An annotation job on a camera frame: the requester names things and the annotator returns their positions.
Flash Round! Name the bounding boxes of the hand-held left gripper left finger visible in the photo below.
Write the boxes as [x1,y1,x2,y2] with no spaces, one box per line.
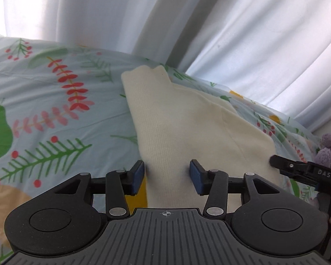
[55,159,146,219]

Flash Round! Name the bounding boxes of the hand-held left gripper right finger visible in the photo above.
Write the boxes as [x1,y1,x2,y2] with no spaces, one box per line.
[189,159,281,219]

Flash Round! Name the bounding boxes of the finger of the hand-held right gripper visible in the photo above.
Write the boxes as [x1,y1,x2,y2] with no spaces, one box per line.
[269,155,312,182]

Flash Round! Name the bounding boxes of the cream knit garment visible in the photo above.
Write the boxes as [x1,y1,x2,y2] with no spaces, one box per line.
[121,64,282,209]

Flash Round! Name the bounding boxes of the purple plush toy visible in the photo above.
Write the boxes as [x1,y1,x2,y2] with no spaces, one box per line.
[314,133,331,169]

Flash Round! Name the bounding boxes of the floral light blue bedsheet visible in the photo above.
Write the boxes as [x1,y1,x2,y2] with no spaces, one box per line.
[0,36,331,265]

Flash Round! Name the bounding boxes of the white curtain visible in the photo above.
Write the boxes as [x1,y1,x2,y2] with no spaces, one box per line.
[0,0,331,142]

